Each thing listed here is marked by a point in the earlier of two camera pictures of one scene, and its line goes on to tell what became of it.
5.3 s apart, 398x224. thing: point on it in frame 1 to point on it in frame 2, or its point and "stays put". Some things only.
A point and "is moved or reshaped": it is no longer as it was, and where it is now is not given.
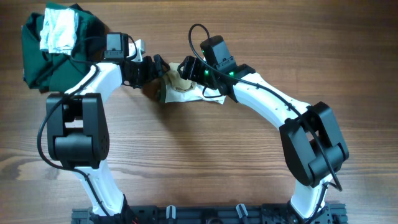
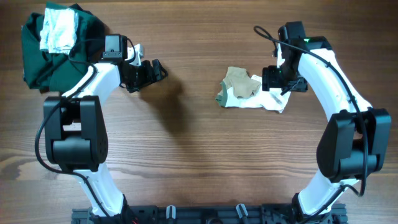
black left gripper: [150, 74] stays put
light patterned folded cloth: [58, 33] stays put
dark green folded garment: [45, 71] stays put
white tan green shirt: [179, 89] is moved or reshaped
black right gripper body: [198, 72] to [278, 78]
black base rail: [210, 214] stays put
